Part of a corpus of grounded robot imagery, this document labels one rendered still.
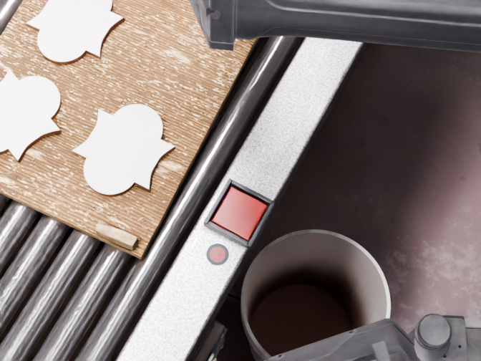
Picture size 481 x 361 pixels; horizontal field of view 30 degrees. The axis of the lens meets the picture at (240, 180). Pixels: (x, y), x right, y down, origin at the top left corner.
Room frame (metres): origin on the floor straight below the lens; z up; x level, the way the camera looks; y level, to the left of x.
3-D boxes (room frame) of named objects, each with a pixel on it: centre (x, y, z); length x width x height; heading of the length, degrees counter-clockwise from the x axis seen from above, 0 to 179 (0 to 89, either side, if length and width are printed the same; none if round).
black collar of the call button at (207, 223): (0.39, 0.00, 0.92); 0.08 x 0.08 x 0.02; 64
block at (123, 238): (0.34, 0.17, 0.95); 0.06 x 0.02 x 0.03; 68
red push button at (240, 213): (0.39, 0.00, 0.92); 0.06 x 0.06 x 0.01; 64
